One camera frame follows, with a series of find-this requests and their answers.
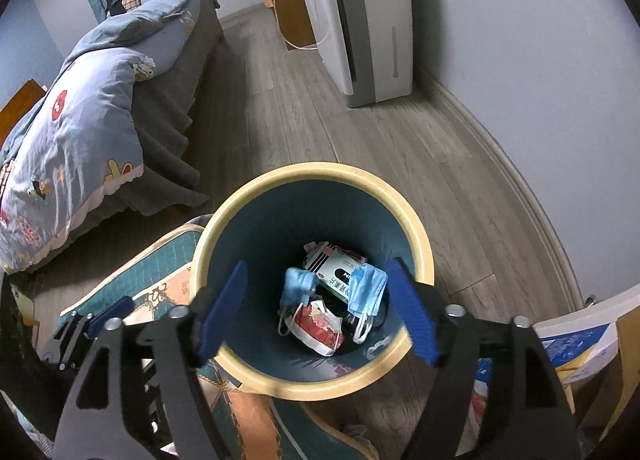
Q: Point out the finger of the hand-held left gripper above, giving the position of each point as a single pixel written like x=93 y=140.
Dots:
x=112 y=309
x=65 y=340

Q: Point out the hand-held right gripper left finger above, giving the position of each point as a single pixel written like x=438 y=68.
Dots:
x=222 y=310

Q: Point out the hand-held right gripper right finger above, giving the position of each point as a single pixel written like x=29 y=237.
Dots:
x=412 y=312

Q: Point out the white black medicine box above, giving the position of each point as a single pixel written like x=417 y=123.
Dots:
x=335 y=270

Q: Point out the red white packet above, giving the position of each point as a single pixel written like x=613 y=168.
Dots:
x=320 y=327

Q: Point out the yellow rimmed teal trash bin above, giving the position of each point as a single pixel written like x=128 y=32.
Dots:
x=260 y=220

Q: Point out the patterned teal orange mat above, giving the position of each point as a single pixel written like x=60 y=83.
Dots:
x=150 y=270

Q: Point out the white blue printed carton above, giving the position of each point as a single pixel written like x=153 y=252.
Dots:
x=575 y=345

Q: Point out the wooden bed headboard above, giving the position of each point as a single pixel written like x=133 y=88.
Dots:
x=20 y=102

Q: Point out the white air purifier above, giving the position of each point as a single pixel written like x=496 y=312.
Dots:
x=370 y=29

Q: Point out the wooden television cabinet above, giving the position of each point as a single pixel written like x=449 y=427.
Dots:
x=290 y=9

